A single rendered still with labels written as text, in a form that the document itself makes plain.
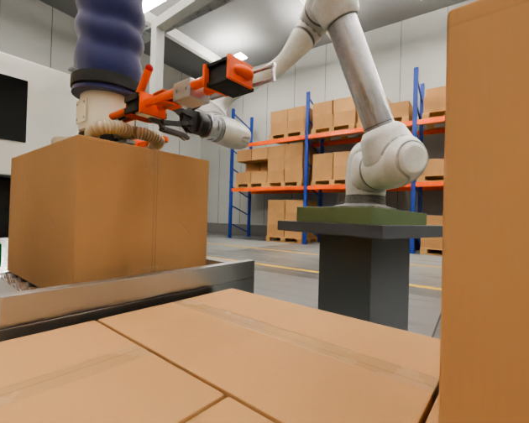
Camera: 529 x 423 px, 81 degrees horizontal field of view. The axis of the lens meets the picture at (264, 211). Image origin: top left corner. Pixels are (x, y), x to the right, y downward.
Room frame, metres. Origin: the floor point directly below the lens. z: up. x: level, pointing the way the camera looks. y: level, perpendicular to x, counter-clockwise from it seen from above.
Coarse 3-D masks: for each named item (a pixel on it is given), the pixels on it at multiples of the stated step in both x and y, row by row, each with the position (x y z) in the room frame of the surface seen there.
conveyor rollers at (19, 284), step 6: (0, 240) 2.12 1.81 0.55; (6, 240) 2.14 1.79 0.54; (6, 246) 1.80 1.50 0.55; (6, 252) 1.58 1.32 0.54; (6, 258) 1.37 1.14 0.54; (6, 264) 1.23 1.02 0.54; (0, 270) 1.09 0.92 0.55; (6, 270) 1.10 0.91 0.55; (0, 276) 1.01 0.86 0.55; (6, 276) 1.02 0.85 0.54; (12, 276) 1.03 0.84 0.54; (12, 282) 0.96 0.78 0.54; (18, 282) 0.97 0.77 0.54; (24, 282) 0.92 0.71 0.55; (18, 288) 0.90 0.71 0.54; (24, 288) 0.86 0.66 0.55; (30, 288) 0.86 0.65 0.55; (36, 288) 0.87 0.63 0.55
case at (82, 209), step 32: (32, 160) 0.93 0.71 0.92; (64, 160) 0.76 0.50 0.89; (96, 160) 0.75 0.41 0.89; (128, 160) 0.81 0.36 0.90; (160, 160) 0.88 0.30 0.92; (192, 160) 0.97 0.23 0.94; (32, 192) 0.92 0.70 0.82; (64, 192) 0.76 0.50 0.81; (96, 192) 0.75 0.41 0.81; (128, 192) 0.81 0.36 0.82; (160, 192) 0.89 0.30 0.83; (192, 192) 0.97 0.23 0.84; (32, 224) 0.92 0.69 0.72; (64, 224) 0.75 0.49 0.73; (96, 224) 0.75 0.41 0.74; (128, 224) 0.81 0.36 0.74; (160, 224) 0.89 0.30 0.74; (192, 224) 0.98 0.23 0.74; (32, 256) 0.91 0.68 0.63; (64, 256) 0.75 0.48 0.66; (96, 256) 0.75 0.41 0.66; (128, 256) 0.82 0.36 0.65; (160, 256) 0.89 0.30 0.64; (192, 256) 0.98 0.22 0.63
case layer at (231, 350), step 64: (128, 320) 0.65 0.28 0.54; (192, 320) 0.66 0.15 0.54; (256, 320) 0.67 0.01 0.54; (320, 320) 0.68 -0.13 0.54; (0, 384) 0.40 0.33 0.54; (64, 384) 0.40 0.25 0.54; (128, 384) 0.41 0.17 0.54; (192, 384) 0.41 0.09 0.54; (256, 384) 0.41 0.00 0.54; (320, 384) 0.42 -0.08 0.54; (384, 384) 0.42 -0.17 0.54
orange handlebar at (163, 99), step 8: (240, 72) 0.63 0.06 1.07; (248, 72) 0.64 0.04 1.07; (200, 80) 0.70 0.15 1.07; (248, 80) 0.66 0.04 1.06; (192, 88) 0.72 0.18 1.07; (160, 96) 0.80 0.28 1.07; (168, 96) 0.78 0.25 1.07; (144, 104) 0.85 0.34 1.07; (152, 104) 0.84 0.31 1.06; (160, 104) 0.82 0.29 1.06; (168, 104) 0.82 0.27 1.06; (176, 104) 0.83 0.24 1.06; (112, 112) 0.98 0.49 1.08; (120, 112) 0.94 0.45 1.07; (128, 120) 1.00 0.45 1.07; (144, 144) 1.38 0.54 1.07
